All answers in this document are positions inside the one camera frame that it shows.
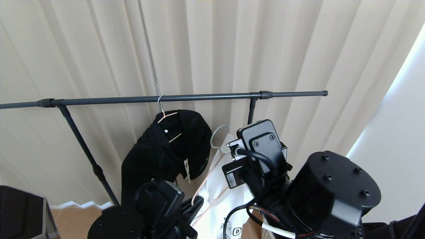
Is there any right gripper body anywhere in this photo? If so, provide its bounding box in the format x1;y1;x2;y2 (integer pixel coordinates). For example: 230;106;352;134
222;159;266;199

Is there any white garment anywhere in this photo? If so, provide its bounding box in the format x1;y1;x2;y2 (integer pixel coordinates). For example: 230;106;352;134
192;133;266;239

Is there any pink clothes hanger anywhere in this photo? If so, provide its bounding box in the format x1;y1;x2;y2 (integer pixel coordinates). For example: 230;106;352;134
191;124;231;218
157;95;183;144

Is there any black garment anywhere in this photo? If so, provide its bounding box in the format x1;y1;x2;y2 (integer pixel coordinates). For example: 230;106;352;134
121;109;213;208

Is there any black clothes rack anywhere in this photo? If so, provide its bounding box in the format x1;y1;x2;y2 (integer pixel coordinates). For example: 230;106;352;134
0;90;329;206

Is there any beige curtain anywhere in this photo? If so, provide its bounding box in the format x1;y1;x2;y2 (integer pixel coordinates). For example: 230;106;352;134
0;0;425;206

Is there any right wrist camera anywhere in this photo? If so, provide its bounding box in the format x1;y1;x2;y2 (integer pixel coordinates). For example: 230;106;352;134
227;119;288;180

